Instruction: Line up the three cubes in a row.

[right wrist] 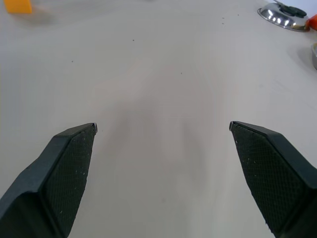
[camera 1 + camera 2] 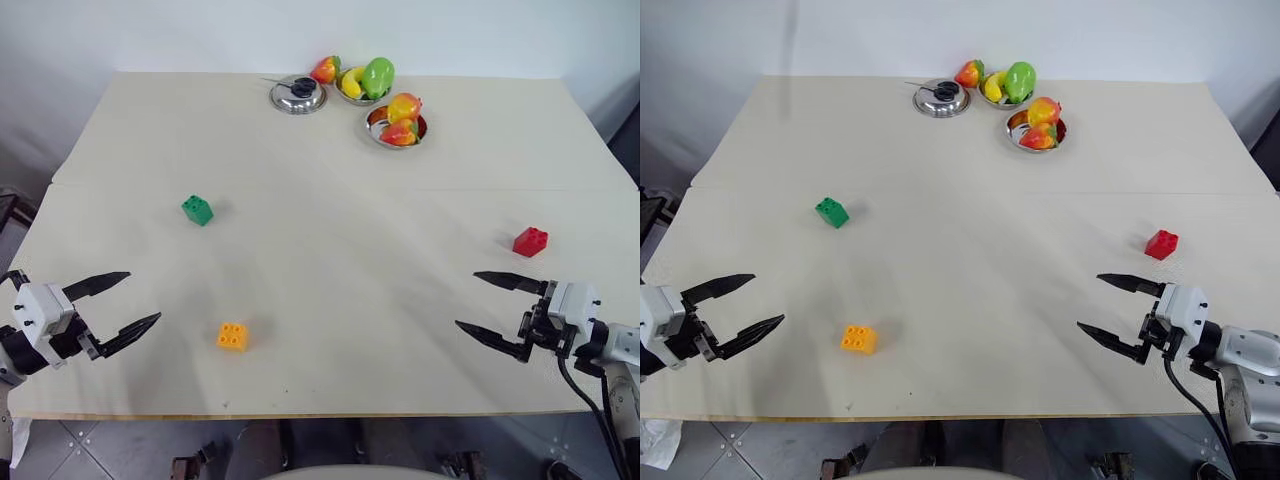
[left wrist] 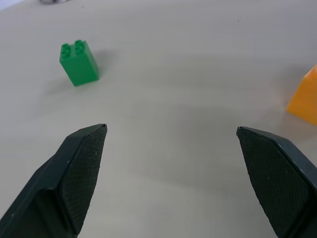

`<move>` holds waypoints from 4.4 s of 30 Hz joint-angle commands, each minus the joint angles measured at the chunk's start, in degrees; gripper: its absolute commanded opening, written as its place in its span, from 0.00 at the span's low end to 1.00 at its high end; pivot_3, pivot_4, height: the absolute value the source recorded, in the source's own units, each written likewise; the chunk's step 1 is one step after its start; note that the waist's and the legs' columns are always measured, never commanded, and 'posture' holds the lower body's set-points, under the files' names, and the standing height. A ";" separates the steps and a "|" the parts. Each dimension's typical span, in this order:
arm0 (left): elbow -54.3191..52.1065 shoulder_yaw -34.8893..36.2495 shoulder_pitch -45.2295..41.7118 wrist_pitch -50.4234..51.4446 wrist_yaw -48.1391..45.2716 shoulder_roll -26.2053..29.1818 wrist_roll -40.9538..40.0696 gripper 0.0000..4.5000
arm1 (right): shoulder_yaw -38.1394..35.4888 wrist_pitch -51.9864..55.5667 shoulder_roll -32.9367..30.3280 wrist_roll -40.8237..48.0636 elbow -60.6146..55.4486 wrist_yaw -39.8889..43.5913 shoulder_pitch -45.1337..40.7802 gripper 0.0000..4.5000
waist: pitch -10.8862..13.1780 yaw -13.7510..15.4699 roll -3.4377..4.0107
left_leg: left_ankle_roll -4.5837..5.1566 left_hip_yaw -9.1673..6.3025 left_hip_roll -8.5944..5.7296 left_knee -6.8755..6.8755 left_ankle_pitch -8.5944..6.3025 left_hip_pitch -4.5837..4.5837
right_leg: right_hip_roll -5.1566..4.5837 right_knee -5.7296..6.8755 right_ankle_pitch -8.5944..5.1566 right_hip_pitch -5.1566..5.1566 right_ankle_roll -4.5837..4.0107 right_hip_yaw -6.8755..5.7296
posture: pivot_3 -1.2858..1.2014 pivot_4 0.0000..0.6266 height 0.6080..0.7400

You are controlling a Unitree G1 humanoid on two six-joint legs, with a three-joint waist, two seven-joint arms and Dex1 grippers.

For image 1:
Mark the dark object in bowl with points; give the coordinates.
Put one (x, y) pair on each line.
(292, 10)

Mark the shiny steel bowl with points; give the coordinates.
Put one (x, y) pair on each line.
(281, 18)

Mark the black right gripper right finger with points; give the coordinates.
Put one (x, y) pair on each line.
(275, 173)

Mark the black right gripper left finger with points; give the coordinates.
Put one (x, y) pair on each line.
(47, 178)

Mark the orange-red object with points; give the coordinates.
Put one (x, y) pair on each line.
(312, 21)

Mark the grey metal container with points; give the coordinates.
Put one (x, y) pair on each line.
(314, 55)

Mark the yellow block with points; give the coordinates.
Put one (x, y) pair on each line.
(18, 6)

